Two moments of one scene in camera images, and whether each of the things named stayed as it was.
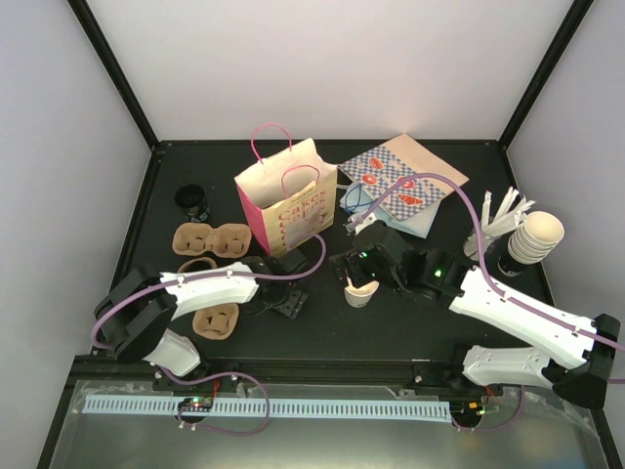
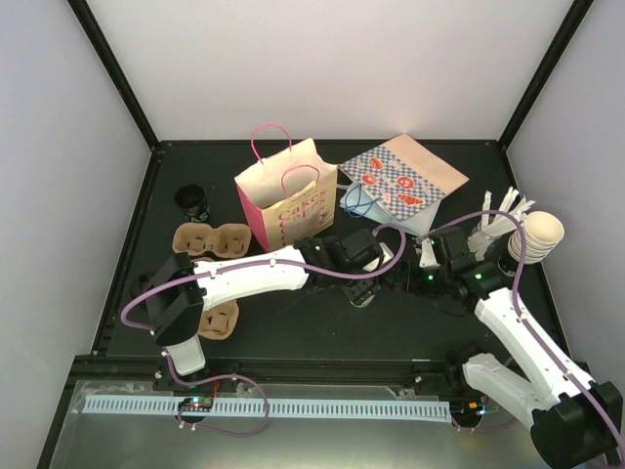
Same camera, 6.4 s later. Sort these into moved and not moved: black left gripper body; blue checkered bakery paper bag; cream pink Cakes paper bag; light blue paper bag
Moved: black left gripper body
Not moved: cream pink Cakes paper bag; blue checkered bakery paper bag; light blue paper bag
